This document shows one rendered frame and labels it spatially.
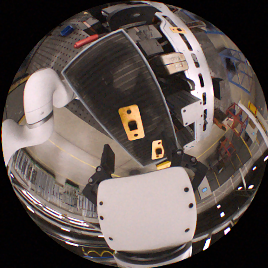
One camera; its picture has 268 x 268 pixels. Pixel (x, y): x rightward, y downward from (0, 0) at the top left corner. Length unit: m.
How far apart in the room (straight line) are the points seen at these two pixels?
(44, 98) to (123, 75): 0.20
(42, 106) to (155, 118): 0.28
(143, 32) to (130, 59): 0.15
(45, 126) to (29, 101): 0.10
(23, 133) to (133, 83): 0.31
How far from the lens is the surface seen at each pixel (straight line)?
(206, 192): 6.57
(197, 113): 0.33
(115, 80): 0.16
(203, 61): 0.48
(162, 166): 0.36
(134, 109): 0.17
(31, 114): 0.27
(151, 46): 0.24
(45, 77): 0.26
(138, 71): 0.16
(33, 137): 0.29
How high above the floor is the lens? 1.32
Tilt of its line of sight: 50 degrees down
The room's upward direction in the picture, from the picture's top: 171 degrees clockwise
